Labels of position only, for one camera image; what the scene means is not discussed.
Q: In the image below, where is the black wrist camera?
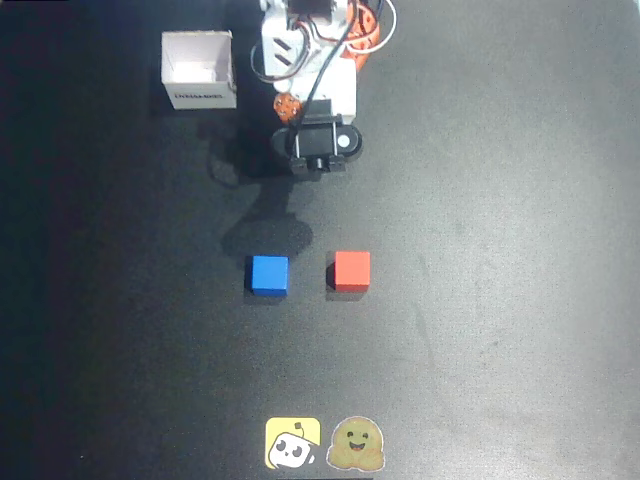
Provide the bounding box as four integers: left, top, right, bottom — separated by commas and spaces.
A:
271, 99, 363, 177

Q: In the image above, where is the white cable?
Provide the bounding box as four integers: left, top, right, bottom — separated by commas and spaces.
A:
349, 0, 398, 55

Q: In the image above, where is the smiling hugging face sticker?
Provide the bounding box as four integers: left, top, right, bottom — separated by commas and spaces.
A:
326, 415, 387, 472

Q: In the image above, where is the yellow robot sticker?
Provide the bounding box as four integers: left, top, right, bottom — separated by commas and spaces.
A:
264, 416, 322, 470

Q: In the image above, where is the orange robot base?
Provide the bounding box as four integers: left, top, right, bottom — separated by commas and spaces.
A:
343, 5, 382, 70

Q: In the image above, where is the blue cube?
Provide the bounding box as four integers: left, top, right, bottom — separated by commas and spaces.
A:
248, 255, 291, 296

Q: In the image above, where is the red cube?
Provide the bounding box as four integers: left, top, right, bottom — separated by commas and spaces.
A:
328, 250, 372, 294

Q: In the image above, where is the white cardboard box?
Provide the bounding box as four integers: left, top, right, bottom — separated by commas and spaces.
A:
160, 30, 238, 111

